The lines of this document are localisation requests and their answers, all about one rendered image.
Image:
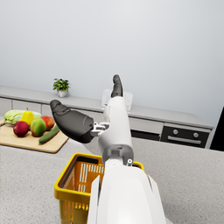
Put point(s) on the red orange apple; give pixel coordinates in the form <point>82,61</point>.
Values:
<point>48,122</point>

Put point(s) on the black refrigerator edge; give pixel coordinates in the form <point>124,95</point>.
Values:
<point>218,131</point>

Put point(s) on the grey kitchen counter cabinets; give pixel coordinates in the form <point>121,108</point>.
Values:
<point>151,121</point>

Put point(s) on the green cucumber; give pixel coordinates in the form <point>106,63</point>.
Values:
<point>49,134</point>

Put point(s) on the yellow slatted basket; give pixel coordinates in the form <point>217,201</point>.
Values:
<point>76,186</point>

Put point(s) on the wooden cutting board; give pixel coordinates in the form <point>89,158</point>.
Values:
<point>32,140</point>

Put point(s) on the yellow pear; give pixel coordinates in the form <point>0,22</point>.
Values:
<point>27,116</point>

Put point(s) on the potted green plant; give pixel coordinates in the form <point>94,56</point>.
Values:
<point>61,86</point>

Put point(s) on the dark red apple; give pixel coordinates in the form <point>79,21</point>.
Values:
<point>20,128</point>

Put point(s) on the black built-in oven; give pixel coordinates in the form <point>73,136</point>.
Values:
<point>185,136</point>

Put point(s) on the green cabbage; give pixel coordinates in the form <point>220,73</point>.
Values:
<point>13,116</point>

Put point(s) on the green red mango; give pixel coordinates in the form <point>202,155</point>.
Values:
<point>38,127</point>

